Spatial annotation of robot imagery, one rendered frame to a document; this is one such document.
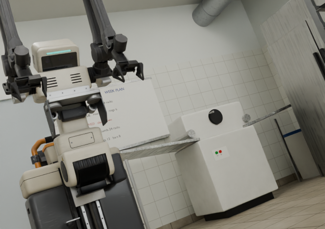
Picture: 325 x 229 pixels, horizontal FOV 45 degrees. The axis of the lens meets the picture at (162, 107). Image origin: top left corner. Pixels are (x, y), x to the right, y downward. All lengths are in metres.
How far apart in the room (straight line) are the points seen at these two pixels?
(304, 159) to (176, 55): 2.26
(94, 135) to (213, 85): 3.97
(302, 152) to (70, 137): 4.18
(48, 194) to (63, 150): 0.31
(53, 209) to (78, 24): 3.61
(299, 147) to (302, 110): 0.84
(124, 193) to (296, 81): 3.18
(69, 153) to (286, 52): 3.58
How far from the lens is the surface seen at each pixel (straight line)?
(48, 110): 1.86
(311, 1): 2.06
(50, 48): 1.99
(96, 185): 1.94
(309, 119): 4.91
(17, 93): 1.67
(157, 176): 4.98
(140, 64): 1.80
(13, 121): 4.78
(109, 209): 2.17
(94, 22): 2.05
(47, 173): 2.13
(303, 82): 4.86
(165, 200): 4.98
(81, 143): 1.93
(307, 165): 5.69
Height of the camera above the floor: 0.49
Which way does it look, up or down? 11 degrees up
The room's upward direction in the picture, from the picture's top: 19 degrees counter-clockwise
